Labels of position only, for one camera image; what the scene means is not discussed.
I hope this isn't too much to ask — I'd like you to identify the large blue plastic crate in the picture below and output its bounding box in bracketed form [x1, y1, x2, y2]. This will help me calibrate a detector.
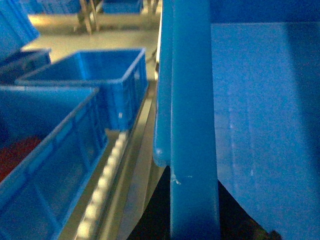
[153, 0, 320, 240]

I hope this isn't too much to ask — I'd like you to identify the empty blue shelf crate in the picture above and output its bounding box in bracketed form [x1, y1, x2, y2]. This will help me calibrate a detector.
[14, 48, 149, 131]

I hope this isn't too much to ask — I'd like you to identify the blue crate with red contents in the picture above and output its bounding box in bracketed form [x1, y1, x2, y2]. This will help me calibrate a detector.
[0, 85, 109, 240]

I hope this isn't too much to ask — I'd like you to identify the dark blue far crate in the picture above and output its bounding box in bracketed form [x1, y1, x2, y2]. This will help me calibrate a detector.
[0, 48, 52, 85]

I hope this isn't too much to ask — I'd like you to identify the blue crate upper left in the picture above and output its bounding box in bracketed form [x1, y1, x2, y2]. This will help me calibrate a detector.
[0, 0, 40, 60]

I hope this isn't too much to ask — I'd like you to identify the metal roller shelf rail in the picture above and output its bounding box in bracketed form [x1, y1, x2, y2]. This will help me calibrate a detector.
[59, 81, 163, 240]

